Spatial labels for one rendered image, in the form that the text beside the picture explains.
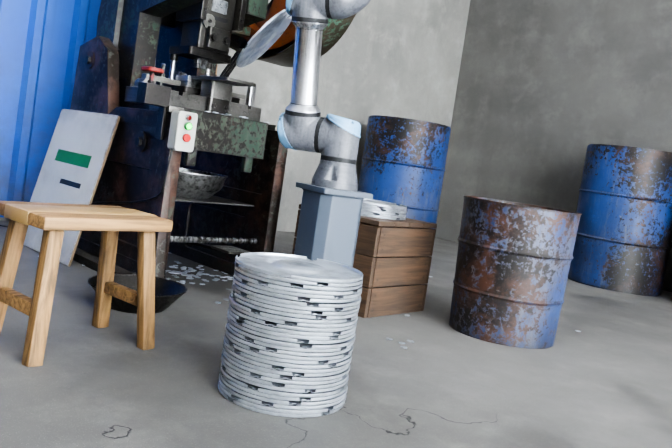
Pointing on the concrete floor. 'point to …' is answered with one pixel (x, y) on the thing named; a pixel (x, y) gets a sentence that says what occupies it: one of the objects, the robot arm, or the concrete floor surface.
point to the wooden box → (392, 264)
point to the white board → (72, 169)
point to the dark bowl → (165, 288)
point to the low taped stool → (104, 216)
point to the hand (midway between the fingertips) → (289, 15)
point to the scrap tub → (512, 271)
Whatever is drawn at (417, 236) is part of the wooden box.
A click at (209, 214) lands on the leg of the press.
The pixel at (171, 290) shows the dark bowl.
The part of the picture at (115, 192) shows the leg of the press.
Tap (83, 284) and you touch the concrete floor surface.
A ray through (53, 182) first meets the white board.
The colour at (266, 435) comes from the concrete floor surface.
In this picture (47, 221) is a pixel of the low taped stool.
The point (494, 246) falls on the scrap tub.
